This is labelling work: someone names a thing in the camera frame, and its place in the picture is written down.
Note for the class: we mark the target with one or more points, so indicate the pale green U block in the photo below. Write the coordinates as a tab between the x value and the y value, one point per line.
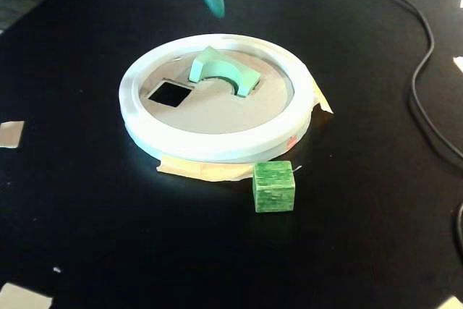
213	64

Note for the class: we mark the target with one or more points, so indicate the white round shape sorter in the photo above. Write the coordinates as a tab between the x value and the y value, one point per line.
217	124

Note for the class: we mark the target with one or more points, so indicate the beige masking tape piece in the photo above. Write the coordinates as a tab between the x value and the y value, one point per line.
21	298
454	303
202	169
323	102
11	134

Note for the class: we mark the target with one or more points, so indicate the green wooden cube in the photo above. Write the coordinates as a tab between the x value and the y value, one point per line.
273	187

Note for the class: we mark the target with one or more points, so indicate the white paper scrap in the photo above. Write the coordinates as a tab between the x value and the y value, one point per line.
459	63

